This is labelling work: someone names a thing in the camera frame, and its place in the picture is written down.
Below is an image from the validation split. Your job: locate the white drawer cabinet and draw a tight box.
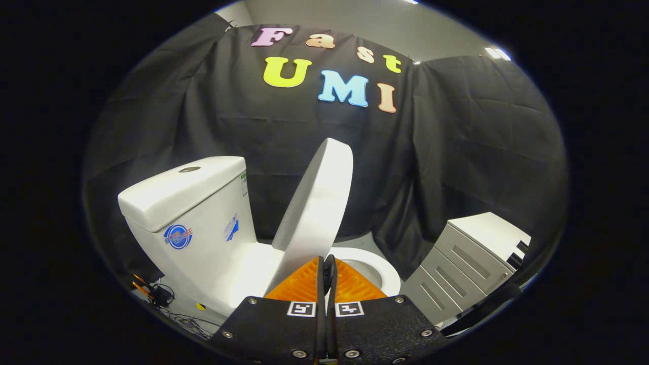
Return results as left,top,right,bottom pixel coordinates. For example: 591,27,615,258
400,211,532,326

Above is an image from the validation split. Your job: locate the black backdrop cloth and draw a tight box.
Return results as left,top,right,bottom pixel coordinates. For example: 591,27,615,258
83,13,567,285

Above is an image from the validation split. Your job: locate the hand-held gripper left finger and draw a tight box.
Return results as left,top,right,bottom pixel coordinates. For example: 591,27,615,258
210,255,326,365

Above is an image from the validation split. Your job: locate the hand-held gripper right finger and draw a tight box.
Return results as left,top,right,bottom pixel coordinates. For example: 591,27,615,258
325,254,453,365

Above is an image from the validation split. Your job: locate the white toilet lid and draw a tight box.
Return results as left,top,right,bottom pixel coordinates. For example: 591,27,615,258
271,137,354,296

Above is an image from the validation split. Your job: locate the black and orange cable bundle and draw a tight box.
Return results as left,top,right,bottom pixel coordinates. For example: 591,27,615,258
131,273,224,340

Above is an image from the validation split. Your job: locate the white toilet with tank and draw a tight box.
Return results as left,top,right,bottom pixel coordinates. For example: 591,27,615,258
117,156,402,318

